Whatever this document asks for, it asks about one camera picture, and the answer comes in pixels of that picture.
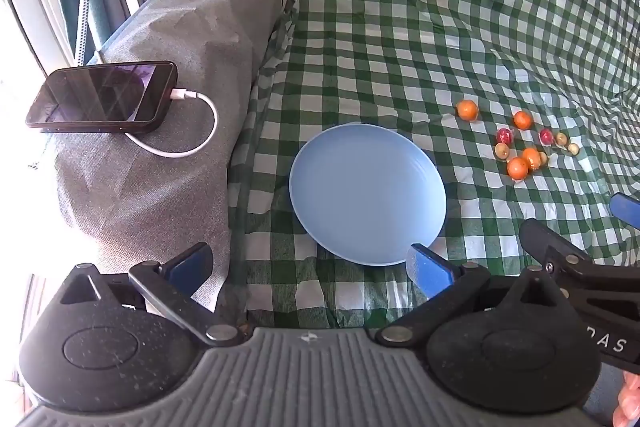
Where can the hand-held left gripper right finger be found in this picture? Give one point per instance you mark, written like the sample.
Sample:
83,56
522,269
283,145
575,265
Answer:
430,272

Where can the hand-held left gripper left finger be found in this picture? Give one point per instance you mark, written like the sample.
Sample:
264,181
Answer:
192,266

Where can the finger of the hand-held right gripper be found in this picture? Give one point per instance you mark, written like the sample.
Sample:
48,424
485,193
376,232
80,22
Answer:
550,243
627,209

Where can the tan longan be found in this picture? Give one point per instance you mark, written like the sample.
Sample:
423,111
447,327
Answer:
544,159
573,149
501,151
561,139

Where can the small orange mandarin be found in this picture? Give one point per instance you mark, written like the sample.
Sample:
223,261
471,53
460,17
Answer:
467,110
522,120
530,155
517,168

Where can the light blue plate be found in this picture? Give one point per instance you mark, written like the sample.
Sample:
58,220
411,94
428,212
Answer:
365,192

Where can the red lychee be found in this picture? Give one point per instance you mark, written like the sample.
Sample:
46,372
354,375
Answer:
545,136
504,136

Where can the person's right hand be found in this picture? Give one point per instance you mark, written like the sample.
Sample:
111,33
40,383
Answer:
631,402

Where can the black smartphone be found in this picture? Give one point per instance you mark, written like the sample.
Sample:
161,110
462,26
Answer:
100,97

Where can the grey covered box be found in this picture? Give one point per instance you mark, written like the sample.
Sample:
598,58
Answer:
200,32

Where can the green white checked cloth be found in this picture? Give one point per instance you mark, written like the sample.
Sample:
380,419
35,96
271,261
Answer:
400,32

